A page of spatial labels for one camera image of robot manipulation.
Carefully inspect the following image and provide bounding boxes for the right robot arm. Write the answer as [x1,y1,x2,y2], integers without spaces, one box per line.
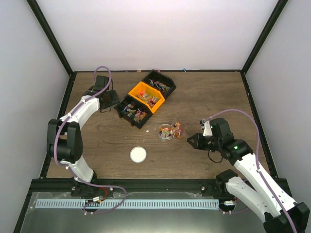
[187,118,310,233]

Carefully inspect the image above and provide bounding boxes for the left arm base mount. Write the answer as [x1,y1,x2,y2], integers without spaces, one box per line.
[70,179,114,199]

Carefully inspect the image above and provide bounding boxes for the clear plastic cup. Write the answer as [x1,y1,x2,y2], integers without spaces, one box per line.
[157,124,173,142]

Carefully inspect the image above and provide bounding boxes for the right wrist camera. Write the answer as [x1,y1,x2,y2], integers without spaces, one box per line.
[200,119,212,137]

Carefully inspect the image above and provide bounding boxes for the light blue slotted rail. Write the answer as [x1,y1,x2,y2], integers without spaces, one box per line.
[35,199,219,210]

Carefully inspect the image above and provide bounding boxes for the orange candy bin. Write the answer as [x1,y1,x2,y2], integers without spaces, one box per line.
[128,81,165,114]

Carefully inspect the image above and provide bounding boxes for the brown slotted scoop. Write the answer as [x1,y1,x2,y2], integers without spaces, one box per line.
[171,118,189,140]

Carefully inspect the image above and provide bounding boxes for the black bin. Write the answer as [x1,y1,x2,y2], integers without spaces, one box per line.
[142,70,176,99]
[114,95,153,129]

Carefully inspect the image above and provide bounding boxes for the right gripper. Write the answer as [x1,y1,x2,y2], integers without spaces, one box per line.
[188,133,222,151]

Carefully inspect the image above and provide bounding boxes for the white round lid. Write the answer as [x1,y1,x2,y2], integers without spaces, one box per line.
[130,147,147,163]

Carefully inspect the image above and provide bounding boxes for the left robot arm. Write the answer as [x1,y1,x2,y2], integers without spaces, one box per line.
[47,75,116,196]

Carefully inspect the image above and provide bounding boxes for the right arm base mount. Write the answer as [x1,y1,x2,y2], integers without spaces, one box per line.
[200,169,238,199]

